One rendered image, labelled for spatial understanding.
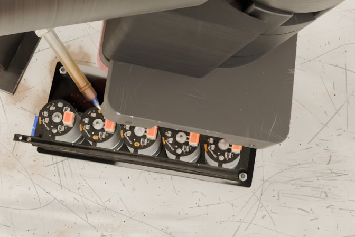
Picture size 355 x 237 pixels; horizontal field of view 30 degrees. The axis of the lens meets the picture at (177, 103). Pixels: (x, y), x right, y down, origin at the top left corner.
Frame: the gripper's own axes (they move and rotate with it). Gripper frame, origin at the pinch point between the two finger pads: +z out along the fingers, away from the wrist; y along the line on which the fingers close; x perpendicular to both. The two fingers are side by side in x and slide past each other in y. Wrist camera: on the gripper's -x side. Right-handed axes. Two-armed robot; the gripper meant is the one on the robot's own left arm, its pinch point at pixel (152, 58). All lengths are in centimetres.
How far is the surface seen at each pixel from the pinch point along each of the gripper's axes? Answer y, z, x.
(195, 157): 1.9, 13.4, 6.8
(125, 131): 1.1, 12.6, 1.6
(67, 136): 1.8, 14.9, -1.9
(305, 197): 3.3, 14.3, 15.7
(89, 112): 0.1, 13.4, -0.9
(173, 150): 2.0, 11.5, 4.7
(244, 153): 0.9, 13.9, 10.5
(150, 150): 1.9, 13.4, 3.6
